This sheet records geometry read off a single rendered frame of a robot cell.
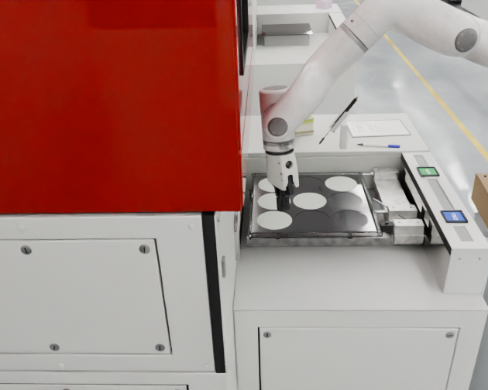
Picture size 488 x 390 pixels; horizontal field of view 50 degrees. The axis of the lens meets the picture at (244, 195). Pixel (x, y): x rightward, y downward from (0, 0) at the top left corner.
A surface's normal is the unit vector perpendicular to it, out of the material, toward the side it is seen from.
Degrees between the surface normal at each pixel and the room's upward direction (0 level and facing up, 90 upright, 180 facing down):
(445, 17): 58
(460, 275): 90
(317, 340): 90
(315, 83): 53
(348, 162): 90
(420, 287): 0
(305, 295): 0
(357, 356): 90
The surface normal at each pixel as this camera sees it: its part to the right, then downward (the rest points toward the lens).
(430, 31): -0.59, 0.33
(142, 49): -0.04, 0.49
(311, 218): -0.04, -0.87
